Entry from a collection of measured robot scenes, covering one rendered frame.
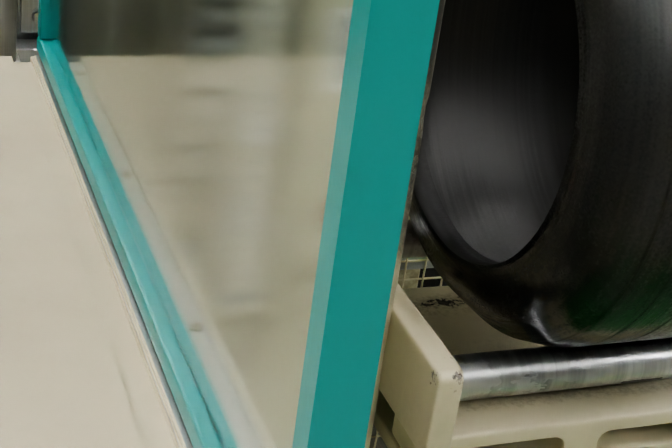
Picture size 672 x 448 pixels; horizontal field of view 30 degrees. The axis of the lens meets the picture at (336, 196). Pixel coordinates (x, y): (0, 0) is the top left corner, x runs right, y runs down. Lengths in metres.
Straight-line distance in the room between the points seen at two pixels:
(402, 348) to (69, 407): 0.73
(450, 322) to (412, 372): 0.32
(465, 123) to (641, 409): 0.42
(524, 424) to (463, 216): 0.31
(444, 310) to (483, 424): 0.32
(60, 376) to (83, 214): 0.15
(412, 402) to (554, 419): 0.15
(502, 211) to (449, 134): 0.11
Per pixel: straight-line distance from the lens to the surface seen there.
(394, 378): 1.25
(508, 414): 1.28
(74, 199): 0.69
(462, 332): 1.51
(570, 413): 1.30
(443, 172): 1.50
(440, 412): 1.18
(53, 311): 0.58
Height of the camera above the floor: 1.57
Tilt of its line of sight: 26 degrees down
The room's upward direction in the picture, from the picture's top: 8 degrees clockwise
